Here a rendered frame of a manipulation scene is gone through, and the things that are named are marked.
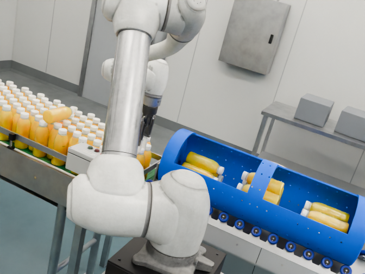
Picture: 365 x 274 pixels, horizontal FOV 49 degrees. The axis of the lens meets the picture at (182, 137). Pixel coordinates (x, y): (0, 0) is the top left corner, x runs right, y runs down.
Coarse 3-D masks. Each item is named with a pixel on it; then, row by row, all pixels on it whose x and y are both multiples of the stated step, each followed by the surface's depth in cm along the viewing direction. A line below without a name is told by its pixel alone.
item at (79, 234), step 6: (78, 228) 182; (84, 228) 183; (78, 234) 183; (84, 234) 185; (78, 240) 184; (72, 246) 186; (78, 246) 185; (72, 252) 187; (78, 252) 186; (72, 258) 188; (78, 258) 188; (72, 264) 189; (78, 264) 191; (72, 270) 190; (78, 270) 193
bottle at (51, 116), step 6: (54, 108) 196; (60, 108) 198; (66, 108) 201; (48, 114) 192; (54, 114) 192; (60, 114) 195; (66, 114) 199; (48, 120) 192; (54, 120) 192; (60, 120) 198
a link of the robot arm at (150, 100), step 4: (144, 92) 180; (144, 96) 181; (148, 96) 179; (152, 96) 179; (156, 96) 180; (160, 96) 181; (144, 100) 181; (148, 100) 180; (152, 100) 180; (156, 100) 180; (160, 100) 182; (144, 104) 183; (148, 104) 180; (152, 104) 181; (156, 104) 181
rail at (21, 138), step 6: (0, 126) 202; (6, 132) 201; (12, 132) 199; (18, 138) 198; (24, 138) 197; (30, 144) 196; (36, 144) 194; (42, 150) 194; (48, 150) 192; (54, 150) 191; (54, 156) 192; (60, 156) 190; (66, 156) 189
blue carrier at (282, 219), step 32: (160, 160) 177; (224, 160) 194; (256, 160) 184; (224, 192) 168; (256, 192) 163; (288, 192) 185; (320, 192) 178; (256, 224) 169; (288, 224) 160; (320, 224) 155; (352, 224) 152; (352, 256) 153
